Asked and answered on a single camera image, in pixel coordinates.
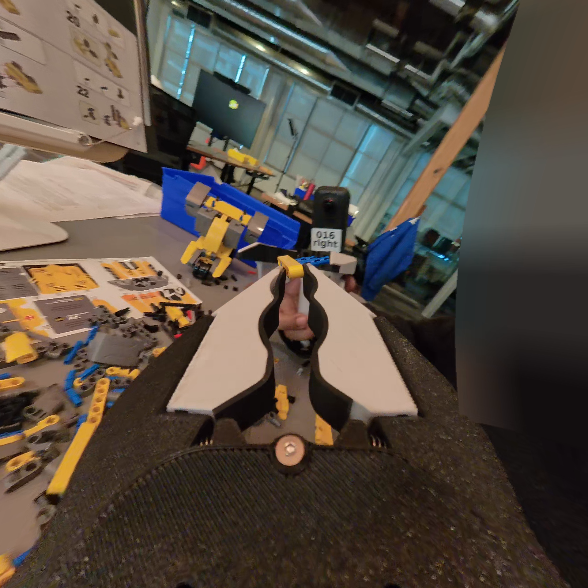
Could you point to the wooden support post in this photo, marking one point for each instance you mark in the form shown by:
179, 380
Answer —
450, 138

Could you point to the yellow box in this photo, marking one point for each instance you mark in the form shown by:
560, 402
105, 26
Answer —
242, 157

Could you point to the instruction booklet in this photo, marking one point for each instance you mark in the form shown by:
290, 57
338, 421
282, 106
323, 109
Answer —
69, 55

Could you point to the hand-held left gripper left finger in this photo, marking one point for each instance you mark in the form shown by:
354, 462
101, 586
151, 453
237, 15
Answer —
220, 363

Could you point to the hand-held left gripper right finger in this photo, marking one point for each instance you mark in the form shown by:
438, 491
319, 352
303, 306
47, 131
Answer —
363, 367

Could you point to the yellow grey toy robot model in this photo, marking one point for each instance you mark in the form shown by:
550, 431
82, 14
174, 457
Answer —
216, 234

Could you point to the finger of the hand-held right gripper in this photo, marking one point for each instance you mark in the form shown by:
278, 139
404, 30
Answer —
262, 258
344, 266

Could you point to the wooden office desk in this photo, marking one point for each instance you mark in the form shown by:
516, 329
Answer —
220, 156

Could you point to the black light stand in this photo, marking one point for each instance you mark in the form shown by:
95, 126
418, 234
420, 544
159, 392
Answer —
291, 133

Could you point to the pile of toy building parts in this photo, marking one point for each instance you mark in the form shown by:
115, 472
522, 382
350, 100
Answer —
96, 409

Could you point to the sticker sheet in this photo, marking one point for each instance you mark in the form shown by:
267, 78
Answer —
69, 280

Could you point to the yellow holed beam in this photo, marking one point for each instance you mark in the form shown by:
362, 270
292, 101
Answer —
289, 266

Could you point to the blue cloth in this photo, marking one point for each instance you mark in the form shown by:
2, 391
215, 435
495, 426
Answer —
390, 262

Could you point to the grey curved panel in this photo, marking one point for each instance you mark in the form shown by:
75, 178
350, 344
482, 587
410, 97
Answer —
115, 349

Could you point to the white paper sheets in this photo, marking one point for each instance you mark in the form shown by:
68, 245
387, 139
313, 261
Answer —
69, 188

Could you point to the red plastic object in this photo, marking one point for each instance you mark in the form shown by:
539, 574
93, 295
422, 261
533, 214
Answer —
200, 163

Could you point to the person's right hand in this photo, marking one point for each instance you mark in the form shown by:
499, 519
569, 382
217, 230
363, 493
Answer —
287, 317

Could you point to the white book stand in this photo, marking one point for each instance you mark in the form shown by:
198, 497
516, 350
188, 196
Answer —
46, 138

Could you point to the black monitor screen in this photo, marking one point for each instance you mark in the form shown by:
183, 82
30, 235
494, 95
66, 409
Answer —
229, 115

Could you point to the blue plastic bin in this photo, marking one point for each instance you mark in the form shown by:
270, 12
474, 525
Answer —
183, 197

